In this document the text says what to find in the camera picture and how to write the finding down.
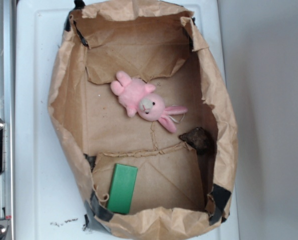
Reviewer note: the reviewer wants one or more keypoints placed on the pink plush bunny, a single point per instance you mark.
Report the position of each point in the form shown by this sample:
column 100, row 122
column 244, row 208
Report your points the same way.
column 138, row 97

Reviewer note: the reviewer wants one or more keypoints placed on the dark brown rock lump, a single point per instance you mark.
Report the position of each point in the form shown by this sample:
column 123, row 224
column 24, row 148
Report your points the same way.
column 199, row 139

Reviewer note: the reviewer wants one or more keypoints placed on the green rectangular block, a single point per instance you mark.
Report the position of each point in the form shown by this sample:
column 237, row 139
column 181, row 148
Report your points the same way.
column 122, row 188

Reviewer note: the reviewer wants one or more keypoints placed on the brown paper bag tray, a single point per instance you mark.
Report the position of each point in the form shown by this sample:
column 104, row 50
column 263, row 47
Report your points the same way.
column 178, row 194

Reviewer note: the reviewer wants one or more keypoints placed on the aluminium frame rail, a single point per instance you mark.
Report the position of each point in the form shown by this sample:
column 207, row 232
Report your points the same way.
column 7, row 77

